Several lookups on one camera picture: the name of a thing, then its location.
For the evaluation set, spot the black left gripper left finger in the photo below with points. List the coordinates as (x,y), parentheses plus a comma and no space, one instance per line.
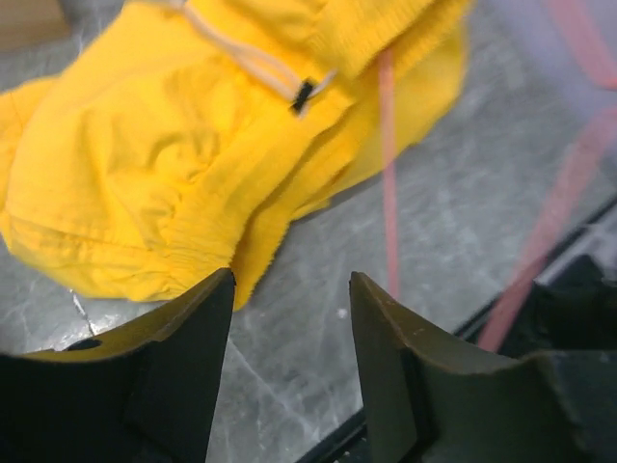
(145,391)

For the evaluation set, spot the yellow shorts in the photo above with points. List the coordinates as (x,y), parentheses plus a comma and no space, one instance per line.
(190,134)

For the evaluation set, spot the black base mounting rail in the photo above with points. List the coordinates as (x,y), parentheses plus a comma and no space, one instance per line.
(570,307)

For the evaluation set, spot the wooden hanger rack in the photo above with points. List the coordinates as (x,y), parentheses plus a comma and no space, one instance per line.
(31,22)

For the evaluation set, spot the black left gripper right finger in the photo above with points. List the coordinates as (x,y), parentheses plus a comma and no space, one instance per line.
(429,396)

